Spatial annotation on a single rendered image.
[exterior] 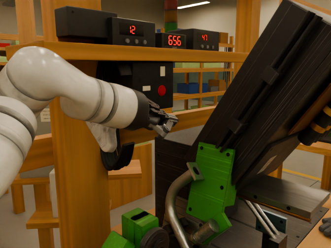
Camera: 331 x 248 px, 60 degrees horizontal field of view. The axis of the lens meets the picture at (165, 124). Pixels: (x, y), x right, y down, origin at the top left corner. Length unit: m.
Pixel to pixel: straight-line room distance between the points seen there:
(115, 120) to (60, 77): 0.13
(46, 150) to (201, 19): 11.93
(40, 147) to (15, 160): 0.62
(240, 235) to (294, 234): 0.19
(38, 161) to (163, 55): 0.49
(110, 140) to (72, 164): 0.40
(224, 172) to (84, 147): 0.41
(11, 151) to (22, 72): 0.10
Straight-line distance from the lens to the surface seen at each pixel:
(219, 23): 12.06
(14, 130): 0.33
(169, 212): 0.86
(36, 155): 0.93
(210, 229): 0.78
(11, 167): 0.31
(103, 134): 0.52
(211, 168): 0.80
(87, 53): 0.73
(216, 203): 0.80
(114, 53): 0.78
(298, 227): 1.23
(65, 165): 0.89
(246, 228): 1.16
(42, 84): 0.38
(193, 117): 1.36
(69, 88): 0.40
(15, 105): 0.34
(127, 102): 0.48
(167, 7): 1.16
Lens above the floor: 1.49
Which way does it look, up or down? 12 degrees down
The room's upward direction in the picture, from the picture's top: straight up
